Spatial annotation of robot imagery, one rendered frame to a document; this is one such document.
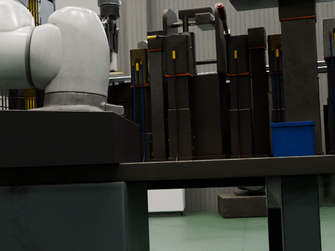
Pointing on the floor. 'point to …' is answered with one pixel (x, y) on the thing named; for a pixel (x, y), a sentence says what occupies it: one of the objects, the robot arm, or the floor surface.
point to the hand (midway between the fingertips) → (111, 62)
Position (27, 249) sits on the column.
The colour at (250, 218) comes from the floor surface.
